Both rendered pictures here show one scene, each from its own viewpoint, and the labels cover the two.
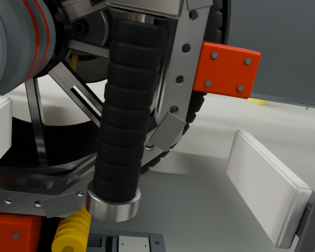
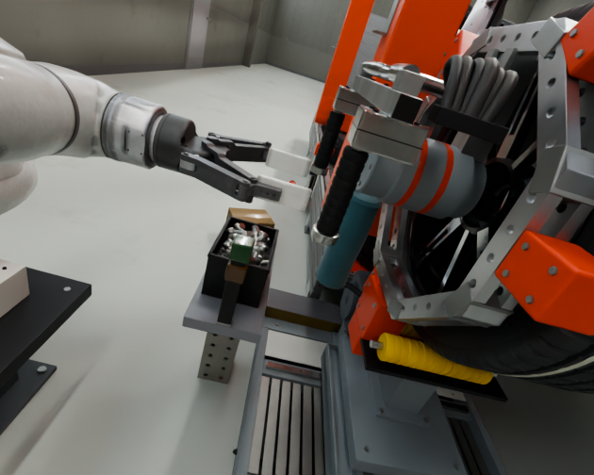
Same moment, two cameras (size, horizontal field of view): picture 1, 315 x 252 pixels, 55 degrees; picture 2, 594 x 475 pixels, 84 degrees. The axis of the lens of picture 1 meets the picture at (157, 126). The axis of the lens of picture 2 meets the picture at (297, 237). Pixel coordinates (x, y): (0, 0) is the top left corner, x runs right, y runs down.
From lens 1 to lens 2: 0.50 m
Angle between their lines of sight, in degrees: 84
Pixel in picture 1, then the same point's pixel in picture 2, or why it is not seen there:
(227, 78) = (524, 279)
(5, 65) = (371, 175)
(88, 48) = not seen: hidden behind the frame
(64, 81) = (481, 243)
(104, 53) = not seen: hidden behind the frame
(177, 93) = (482, 269)
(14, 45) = (385, 171)
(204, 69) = (511, 256)
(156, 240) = not seen: outside the picture
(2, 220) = (378, 293)
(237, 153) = (300, 194)
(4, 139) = (300, 170)
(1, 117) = (300, 161)
